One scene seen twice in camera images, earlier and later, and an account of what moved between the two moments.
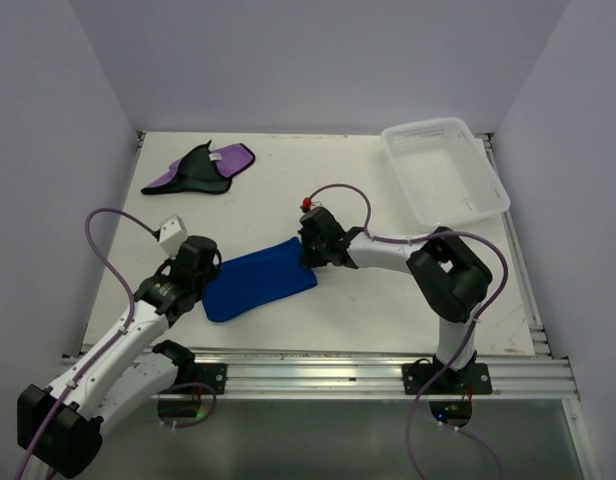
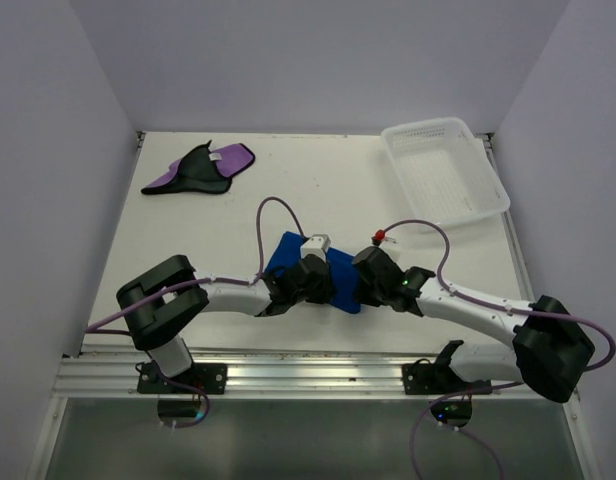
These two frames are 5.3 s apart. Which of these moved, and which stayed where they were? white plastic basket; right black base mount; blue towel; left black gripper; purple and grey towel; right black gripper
Moved: right black gripper; left black gripper; blue towel
Stayed: white plastic basket; right black base mount; purple and grey towel
